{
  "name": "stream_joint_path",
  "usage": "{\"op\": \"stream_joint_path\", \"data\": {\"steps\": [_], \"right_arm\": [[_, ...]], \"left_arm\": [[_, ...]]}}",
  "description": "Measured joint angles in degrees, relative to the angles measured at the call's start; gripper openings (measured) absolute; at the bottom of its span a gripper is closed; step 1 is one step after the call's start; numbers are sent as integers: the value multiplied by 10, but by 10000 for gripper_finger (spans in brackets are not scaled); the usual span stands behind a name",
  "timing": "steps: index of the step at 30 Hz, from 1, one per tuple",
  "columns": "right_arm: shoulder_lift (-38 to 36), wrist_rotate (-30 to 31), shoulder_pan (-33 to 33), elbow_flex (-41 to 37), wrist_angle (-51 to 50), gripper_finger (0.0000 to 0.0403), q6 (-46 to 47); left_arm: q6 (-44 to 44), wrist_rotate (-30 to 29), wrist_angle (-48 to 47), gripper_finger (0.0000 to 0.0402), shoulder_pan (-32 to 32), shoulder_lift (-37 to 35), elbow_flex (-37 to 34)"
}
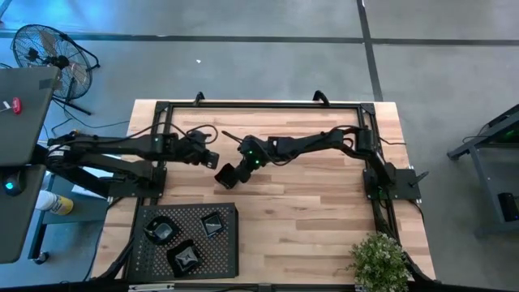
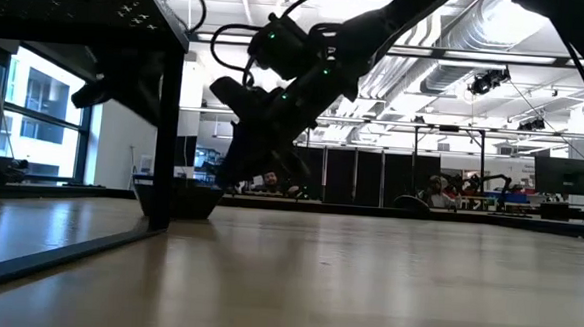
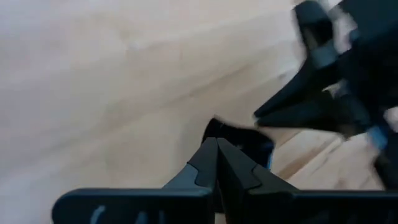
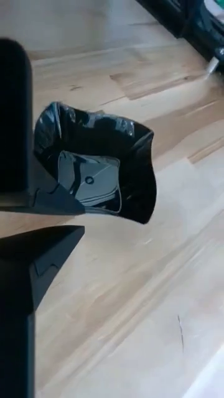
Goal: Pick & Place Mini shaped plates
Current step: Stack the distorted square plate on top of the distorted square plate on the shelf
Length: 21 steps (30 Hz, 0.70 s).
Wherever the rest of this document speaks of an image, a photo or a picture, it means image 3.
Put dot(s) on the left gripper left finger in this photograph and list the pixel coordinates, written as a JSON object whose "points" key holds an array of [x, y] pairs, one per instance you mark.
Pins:
{"points": [[186, 202]]}

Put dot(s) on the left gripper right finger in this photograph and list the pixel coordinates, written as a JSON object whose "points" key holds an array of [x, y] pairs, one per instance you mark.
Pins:
{"points": [[280, 208]]}

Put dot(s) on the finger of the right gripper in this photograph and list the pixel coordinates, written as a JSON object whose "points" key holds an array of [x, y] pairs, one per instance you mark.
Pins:
{"points": [[311, 81], [320, 116]]}

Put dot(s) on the black rounded mini plate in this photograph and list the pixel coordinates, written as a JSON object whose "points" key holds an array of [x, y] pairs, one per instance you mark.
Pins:
{"points": [[248, 146]]}

